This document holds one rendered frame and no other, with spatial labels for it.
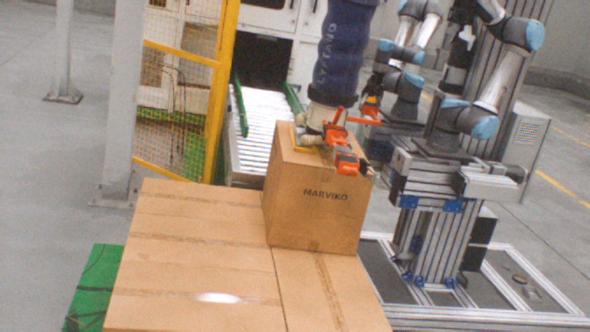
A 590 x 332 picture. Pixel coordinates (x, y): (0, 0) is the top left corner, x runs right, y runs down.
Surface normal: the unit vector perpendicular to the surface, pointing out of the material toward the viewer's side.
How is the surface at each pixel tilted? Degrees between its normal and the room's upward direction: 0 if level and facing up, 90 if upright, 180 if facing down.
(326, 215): 90
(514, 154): 90
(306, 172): 90
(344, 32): 77
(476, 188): 90
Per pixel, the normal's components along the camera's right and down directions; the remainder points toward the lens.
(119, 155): 0.15, 0.38
